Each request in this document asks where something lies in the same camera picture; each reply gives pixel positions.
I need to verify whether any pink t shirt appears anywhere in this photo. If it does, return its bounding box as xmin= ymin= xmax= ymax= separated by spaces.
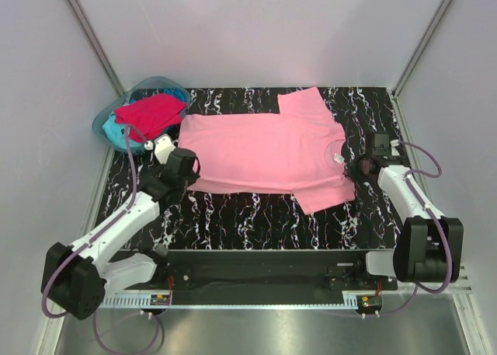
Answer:
xmin=179 ymin=87 xmax=355 ymax=214

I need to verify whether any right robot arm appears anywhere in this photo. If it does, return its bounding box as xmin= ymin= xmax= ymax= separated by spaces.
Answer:
xmin=345 ymin=132 xmax=464 ymax=294

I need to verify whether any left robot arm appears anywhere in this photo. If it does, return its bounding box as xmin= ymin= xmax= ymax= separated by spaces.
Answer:
xmin=40 ymin=148 xmax=200 ymax=320

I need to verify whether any magenta t shirt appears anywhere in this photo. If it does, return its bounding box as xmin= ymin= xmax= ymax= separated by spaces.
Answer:
xmin=114 ymin=93 xmax=187 ymax=142

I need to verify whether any teal blue t shirt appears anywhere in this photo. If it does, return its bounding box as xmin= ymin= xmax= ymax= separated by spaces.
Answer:
xmin=103 ymin=88 xmax=188 ymax=155

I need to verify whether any translucent blue plastic basket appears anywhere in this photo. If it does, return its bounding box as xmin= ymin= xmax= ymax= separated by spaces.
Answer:
xmin=92 ymin=76 xmax=191 ymax=153

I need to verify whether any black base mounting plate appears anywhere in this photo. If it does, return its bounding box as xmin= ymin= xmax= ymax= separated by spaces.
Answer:
xmin=135 ymin=249 xmax=398 ymax=306

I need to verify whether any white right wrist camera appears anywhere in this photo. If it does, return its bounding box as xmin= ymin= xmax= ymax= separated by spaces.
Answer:
xmin=390 ymin=139 xmax=401 ymax=157

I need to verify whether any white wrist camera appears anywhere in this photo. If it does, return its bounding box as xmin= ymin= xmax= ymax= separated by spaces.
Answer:
xmin=144 ymin=134 xmax=176 ymax=164
xmin=390 ymin=139 xmax=401 ymax=157

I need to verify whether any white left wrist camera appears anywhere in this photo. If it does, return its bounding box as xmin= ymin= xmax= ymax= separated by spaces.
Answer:
xmin=144 ymin=134 xmax=176 ymax=164

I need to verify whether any left aluminium corner post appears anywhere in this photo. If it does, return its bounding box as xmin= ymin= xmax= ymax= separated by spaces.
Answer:
xmin=64 ymin=0 xmax=126 ymax=96

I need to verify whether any aluminium corner post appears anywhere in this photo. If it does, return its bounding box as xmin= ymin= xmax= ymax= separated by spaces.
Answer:
xmin=391 ymin=0 xmax=467 ymax=98
xmin=64 ymin=0 xmax=126 ymax=96

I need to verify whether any aluminium front rail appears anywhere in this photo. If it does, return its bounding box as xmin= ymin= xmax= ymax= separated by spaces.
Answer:
xmin=52 ymin=262 xmax=473 ymax=294

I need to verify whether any white slotted cable duct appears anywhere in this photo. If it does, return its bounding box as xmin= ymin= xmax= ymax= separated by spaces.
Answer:
xmin=99 ymin=291 xmax=172 ymax=309

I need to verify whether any right aluminium corner post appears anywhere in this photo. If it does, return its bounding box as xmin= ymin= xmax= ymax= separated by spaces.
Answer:
xmin=391 ymin=0 xmax=467 ymax=98

